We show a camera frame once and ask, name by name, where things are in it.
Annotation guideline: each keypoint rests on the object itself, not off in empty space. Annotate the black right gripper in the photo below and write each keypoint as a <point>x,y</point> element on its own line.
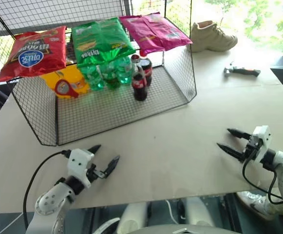
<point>252,148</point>

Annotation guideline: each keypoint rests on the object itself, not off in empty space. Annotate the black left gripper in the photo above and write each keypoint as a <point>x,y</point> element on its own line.
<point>94,174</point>

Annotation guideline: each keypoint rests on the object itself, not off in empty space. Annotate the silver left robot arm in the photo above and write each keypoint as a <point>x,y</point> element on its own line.
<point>49,202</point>

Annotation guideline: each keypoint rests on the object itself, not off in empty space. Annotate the green soda bottle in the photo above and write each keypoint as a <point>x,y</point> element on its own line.
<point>125,72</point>
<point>93,79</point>
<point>110,76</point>

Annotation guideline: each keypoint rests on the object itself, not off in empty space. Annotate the cola bottle red label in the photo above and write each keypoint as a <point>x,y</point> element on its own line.
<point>148,69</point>
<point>139,85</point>

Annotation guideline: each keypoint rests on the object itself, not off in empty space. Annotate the white sneaker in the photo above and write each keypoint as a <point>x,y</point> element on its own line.
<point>258,204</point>

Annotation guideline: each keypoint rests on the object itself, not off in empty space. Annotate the white rounded robot leg shell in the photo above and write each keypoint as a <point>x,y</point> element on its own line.
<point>199,212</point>
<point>134,217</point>

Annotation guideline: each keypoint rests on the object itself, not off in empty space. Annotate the yellow chip bag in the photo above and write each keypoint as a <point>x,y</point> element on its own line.
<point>70,75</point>

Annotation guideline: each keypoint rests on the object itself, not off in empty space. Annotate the grey curved robot torso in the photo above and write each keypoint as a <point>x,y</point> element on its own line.
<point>180,230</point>

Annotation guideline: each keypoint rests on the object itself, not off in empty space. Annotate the beige high-top shoe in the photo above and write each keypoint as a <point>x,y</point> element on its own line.
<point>212,36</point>

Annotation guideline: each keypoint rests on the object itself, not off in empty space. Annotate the green chip bag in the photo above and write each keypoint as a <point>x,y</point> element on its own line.
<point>99,39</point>

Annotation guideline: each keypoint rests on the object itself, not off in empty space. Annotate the red chip bag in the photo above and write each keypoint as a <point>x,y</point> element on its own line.
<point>34,53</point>

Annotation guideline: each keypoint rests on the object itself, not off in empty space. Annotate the pink chip bag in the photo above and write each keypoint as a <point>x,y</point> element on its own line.
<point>153,31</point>

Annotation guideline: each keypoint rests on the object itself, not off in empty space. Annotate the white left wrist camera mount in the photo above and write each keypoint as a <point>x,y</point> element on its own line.
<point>79,162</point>

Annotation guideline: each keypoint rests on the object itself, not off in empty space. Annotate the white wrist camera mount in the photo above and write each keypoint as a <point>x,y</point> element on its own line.
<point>263,136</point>
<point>79,162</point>

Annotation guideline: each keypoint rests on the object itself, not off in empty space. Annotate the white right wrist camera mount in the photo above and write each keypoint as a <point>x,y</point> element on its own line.
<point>263,136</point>

